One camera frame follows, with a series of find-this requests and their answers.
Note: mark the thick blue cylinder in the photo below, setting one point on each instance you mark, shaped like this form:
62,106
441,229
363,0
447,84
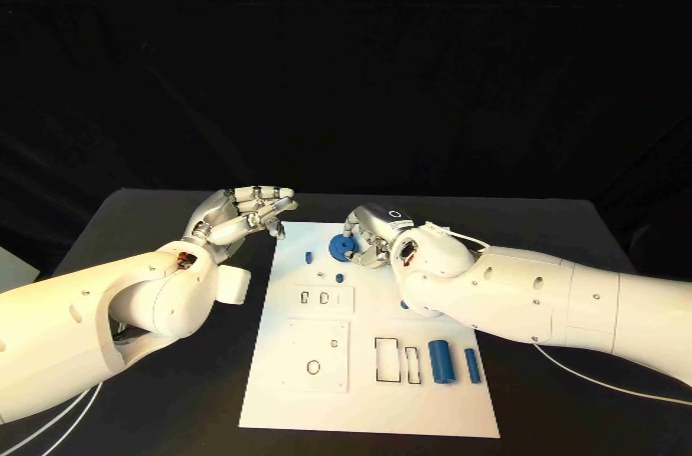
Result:
441,362

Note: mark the thin blue cylinder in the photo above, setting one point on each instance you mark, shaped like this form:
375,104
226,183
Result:
471,366

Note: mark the white task board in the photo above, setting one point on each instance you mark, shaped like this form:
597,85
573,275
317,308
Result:
372,332

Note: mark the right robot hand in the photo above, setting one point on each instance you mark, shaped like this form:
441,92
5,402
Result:
377,223

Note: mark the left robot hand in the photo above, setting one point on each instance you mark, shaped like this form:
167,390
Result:
238,216

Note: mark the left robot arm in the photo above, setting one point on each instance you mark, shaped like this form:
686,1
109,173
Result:
65,324

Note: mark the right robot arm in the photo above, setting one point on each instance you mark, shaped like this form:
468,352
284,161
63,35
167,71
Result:
540,298

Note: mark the blue gear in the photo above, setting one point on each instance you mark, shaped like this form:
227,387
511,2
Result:
341,247

